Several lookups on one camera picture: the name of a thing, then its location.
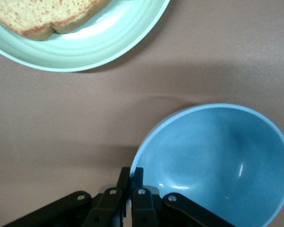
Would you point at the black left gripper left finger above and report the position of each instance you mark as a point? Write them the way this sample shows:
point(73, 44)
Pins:
point(109, 208)

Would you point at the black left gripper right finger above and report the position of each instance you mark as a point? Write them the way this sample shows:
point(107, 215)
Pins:
point(144, 208)

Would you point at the blue bowl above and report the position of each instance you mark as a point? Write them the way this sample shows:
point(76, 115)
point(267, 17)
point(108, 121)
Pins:
point(215, 153)

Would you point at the brown table cover mat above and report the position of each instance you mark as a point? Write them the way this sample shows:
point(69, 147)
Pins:
point(49, 130)

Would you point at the light green plate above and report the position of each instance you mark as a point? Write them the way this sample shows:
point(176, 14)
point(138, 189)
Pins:
point(85, 47)

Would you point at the brown bread slice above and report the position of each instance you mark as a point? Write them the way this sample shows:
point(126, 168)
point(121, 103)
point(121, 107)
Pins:
point(38, 14)

